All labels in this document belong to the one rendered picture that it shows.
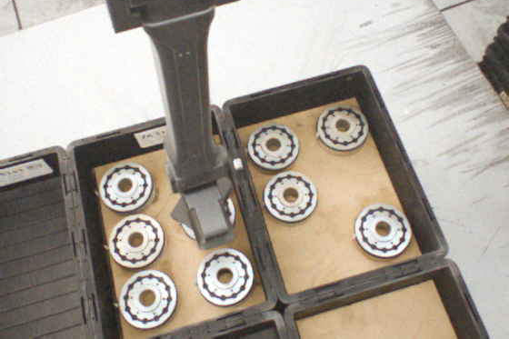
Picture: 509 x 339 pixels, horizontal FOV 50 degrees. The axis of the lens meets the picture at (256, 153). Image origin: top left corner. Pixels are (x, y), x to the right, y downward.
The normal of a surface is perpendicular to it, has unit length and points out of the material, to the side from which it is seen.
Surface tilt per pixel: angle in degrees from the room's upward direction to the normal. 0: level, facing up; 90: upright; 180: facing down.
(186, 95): 90
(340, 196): 0
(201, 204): 6
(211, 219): 9
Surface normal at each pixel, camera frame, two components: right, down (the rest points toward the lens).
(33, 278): -0.04, -0.41
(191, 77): 0.37, 0.85
